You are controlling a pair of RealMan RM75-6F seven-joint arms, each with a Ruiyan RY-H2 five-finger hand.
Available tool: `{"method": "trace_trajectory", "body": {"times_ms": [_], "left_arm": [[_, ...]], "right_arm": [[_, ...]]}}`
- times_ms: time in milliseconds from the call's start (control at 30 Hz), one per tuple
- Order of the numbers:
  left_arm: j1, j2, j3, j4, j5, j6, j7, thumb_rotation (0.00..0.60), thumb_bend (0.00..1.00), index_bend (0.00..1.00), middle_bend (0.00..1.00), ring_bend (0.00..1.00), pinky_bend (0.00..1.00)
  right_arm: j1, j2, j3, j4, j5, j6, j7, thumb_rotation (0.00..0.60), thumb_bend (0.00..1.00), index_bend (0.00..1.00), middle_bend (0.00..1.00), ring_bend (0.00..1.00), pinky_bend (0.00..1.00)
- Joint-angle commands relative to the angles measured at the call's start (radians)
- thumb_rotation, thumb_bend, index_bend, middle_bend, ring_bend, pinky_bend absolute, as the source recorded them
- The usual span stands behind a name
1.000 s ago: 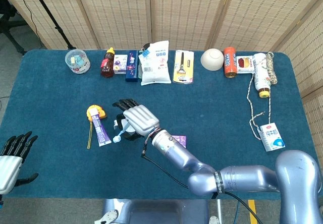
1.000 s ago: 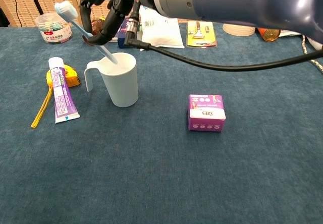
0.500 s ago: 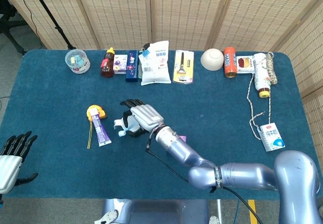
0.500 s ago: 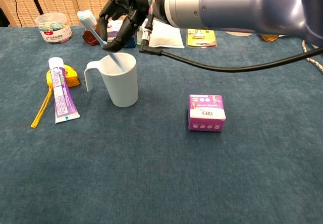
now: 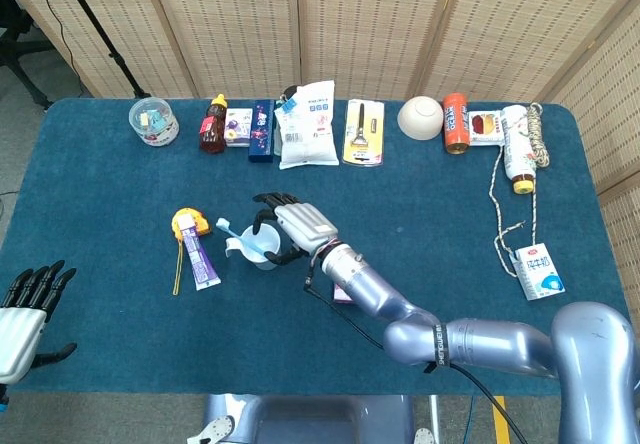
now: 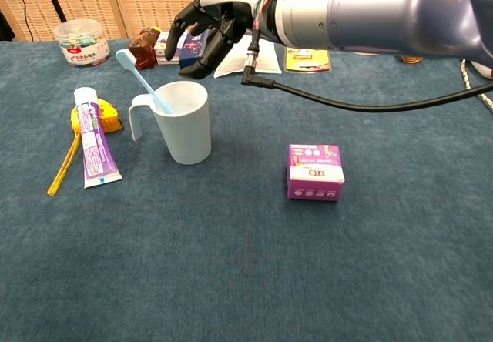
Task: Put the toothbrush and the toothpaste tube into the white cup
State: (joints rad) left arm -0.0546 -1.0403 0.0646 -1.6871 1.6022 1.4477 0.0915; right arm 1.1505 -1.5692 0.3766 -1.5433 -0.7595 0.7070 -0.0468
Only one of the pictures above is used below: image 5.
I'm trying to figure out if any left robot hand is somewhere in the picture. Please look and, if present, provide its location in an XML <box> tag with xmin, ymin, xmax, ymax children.
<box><xmin>0</xmin><ymin>259</ymin><xmax>79</xmax><ymax>385</ymax></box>

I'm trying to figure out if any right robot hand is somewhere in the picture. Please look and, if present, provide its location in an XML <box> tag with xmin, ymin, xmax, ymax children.
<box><xmin>252</xmin><ymin>191</ymin><xmax>340</xmax><ymax>270</ymax></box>

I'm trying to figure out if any light blue toothbrush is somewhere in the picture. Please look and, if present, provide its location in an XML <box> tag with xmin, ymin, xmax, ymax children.
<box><xmin>215</xmin><ymin>217</ymin><xmax>266</xmax><ymax>258</ymax></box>

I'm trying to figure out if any purple white toothpaste tube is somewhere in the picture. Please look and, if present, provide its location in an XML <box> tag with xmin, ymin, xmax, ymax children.
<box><xmin>175</xmin><ymin>213</ymin><xmax>222</xmax><ymax>292</ymax></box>

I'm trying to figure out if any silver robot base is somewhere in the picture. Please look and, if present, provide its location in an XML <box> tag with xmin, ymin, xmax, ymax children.
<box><xmin>187</xmin><ymin>393</ymin><xmax>441</xmax><ymax>444</ymax></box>

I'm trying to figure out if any purple cardboard box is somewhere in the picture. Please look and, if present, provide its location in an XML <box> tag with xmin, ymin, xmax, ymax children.
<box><xmin>332</xmin><ymin>282</ymin><xmax>357</xmax><ymax>306</ymax></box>

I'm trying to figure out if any dark blue long box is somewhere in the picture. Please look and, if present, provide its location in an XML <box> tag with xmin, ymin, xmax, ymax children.
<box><xmin>248</xmin><ymin>99</ymin><xmax>277</xmax><ymax>164</ymax></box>

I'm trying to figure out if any white purple small box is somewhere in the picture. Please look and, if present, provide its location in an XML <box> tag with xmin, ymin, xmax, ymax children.
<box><xmin>224</xmin><ymin>107</ymin><xmax>254</xmax><ymax>148</ymax></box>

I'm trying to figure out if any white plastic pouch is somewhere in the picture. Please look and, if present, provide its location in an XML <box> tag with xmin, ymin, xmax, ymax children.
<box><xmin>273</xmin><ymin>80</ymin><xmax>340</xmax><ymax>171</ymax></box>

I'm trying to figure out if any razor in yellow blister pack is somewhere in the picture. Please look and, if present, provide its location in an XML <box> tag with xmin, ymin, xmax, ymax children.
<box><xmin>341</xmin><ymin>98</ymin><xmax>386</xmax><ymax>168</ymax></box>

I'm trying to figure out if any yellow tape measure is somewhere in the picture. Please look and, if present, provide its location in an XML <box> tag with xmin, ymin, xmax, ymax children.
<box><xmin>170</xmin><ymin>207</ymin><xmax>213</xmax><ymax>296</ymax></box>

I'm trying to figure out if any brown honey bottle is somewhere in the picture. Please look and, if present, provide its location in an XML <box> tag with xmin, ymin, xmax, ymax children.
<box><xmin>198</xmin><ymin>93</ymin><xmax>229</xmax><ymax>155</ymax></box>

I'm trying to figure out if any beige bowl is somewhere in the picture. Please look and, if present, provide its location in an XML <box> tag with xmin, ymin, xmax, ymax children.
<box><xmin>397</xmin><ymin>95</ymin><xmax>445</xmax><ymax>141</ymax></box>

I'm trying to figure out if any blue table cloth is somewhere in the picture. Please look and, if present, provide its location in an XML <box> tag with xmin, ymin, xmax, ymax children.
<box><xmin>0</xmin><ymin>97</ymin><xmax>634</xmax><ymax>396</ymax></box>

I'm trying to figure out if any orange can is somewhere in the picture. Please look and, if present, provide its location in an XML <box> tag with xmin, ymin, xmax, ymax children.
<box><xmin>442</xmin><ymin>92</ymin><xmax>472</xmax><ymax>157</ymax></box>

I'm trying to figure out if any clear jar of clips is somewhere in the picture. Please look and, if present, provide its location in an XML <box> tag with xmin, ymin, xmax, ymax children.
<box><xmin>128</xmin><ymin>97</ymin><xmax>181</xmax><ymax>148</ymax></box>

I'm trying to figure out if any bamboo folding screen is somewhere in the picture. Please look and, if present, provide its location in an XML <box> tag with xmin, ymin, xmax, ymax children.
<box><xmin>0</xmin><ymin>0</ymin><xmax>640</xmax><ymax>330</ymax></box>

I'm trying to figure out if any white snack packet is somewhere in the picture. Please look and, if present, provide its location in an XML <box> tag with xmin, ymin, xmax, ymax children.
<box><xmin>468</xmin><ymin>109</ymin><xmax>505</xmax><ymax>147</ymax></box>

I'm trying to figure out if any white bottle with yellow cap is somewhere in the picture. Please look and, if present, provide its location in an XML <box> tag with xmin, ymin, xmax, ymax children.
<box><xmin>499</xmin><ymin>105</ymin><xmax>536</xmax><ymax>195</ymax></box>

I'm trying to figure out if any white blue milk carton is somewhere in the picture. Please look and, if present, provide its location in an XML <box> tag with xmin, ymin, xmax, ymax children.
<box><xmin>512</xmin><ymin>243</ymin><xmax>567</xmax><ymax>302</ymax></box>

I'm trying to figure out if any black chair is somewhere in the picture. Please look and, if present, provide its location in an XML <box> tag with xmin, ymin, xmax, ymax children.
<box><xmin>0</xmin><ymin>0</ymin><xmax>54</xmax><ymax>110</ymax></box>

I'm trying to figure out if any black tripod stand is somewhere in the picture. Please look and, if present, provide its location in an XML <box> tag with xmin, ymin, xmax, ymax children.
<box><xmin>52</xmin><ymin>0</ymin><xmax>151</xmax><ymax>99</ymax></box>

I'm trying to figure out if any light blue cup with handle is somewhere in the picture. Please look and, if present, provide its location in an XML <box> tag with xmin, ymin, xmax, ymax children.
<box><xmin>225</xmin><ymin>223</ymin><xmax>284</xmax><ymax>271</ymax></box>

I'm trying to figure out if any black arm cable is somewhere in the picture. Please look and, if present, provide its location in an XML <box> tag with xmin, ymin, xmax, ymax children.
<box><xmin>303</xmin><ymin>258</ymin><xmax>529</xmax><ymax>444</ymax></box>

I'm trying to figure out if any braided white rope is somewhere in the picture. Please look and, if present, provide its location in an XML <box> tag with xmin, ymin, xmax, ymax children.
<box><xmin>488</xmin><ymin>102</ymin><xmax>552</xmax><ymax>279</ymax></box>

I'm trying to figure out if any blue floor cable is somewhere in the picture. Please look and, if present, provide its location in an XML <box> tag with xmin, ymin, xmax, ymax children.
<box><xmin>462</xmin><ymin>394</ymin><xmax>476</xmax><ymax>444</ymax></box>

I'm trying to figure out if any thin black wall cable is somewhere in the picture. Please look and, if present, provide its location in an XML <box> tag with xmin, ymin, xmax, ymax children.
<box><xmin>27</xmin><ymin>0</ymin><xmax>94</xmax><ymax>98</ymax></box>

